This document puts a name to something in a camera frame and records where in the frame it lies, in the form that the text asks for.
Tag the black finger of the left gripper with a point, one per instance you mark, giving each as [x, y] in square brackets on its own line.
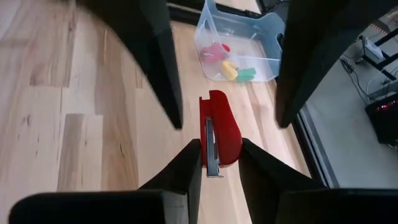
[149, 46]
[314, 46]

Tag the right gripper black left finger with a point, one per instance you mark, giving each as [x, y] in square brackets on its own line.
[140, 208]

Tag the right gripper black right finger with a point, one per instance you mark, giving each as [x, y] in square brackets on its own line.
[295, 205]

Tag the red mini stapler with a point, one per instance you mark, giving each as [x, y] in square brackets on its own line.
[224, 130]
[210, 55]

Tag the green mini stapler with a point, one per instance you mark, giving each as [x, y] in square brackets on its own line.
[246, 75]

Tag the yellow mini stapler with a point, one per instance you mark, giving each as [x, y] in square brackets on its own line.
[229, 70]

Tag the clear plastic bin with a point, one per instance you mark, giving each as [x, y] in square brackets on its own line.
[267, 34]

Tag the white electronic device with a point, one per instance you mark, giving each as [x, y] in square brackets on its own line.
[373, 49]

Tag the black computer case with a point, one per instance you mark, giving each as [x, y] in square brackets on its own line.
[384, 121]

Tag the black aluminium rig frame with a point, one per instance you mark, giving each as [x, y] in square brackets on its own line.
[183, 10]

